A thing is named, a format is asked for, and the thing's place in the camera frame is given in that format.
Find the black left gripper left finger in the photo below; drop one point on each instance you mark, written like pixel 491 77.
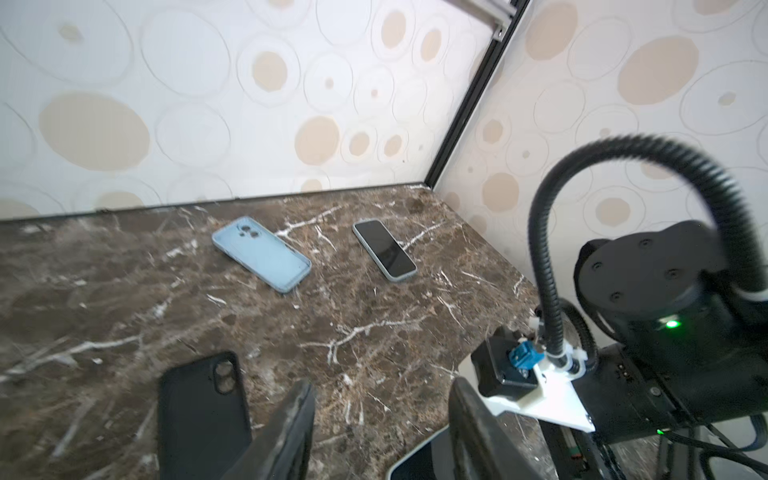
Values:
pixel 282 449

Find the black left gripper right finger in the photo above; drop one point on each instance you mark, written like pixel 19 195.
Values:
pixel 480 447

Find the black phone case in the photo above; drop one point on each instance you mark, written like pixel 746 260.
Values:
pixel 203 419

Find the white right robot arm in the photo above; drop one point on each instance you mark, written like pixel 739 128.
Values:
pixel 686 349

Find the light blue case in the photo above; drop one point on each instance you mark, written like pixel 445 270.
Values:
pixel 408 453
pixel 396 277
pixel 263 254

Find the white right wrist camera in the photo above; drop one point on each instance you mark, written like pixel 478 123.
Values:
pixel 511 375

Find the white-edged phone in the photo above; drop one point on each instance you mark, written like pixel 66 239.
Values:
pixel 384 249

